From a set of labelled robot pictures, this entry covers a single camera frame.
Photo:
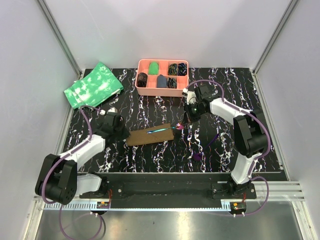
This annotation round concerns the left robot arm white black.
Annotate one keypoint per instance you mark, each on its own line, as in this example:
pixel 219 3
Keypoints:
pixel 58 180

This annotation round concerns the brown cloth napkin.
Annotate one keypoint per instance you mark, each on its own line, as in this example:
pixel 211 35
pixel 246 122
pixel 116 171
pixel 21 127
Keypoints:
pixel 141 137

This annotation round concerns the green white patterned cloth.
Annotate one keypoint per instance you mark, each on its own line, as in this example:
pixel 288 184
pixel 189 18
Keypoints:
pixel 99 85

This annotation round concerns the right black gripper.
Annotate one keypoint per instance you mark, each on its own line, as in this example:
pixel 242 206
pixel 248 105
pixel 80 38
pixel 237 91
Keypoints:
pixel 191 118

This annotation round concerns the green rolled cloth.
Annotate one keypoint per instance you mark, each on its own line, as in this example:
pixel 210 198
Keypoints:
pixel 153 68

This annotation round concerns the dark brown rolled cloth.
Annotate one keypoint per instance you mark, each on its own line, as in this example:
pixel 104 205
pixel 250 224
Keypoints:
pixel 142 79

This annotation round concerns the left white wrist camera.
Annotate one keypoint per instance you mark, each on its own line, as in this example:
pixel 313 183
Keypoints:
pixel 111 110

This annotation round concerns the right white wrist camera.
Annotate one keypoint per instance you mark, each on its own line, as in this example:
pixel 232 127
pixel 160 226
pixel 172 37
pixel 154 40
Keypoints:
pixel 190 96

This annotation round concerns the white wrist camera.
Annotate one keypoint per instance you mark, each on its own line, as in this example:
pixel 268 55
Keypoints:
pixel 111 110
pixel 190 96

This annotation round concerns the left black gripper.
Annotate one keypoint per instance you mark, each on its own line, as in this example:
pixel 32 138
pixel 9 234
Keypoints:
pixel 126 134

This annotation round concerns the black patterned rolled cloth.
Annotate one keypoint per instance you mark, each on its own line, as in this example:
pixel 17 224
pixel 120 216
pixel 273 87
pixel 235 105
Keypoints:
pixel 172 83

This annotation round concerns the black multicolour rolled cloth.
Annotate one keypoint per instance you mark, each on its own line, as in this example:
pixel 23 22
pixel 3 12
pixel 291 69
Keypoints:
pixel 173 69

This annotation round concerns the black blue rolled cloth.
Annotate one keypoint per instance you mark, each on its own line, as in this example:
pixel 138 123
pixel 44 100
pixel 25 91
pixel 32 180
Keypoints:
pixel 182 69

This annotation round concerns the blue grey rolled cloth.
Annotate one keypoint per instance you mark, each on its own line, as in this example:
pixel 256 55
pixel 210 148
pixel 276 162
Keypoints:
pixel 161 81

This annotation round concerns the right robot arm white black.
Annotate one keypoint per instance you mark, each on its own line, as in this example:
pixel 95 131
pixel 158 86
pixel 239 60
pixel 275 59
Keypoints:
pixel 251 138

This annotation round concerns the pink compartment tray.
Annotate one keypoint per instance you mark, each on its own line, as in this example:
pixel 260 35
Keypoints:
pixel 151 90

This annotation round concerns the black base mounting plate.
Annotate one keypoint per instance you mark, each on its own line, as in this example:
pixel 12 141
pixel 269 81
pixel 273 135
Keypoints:
pixel 171 191

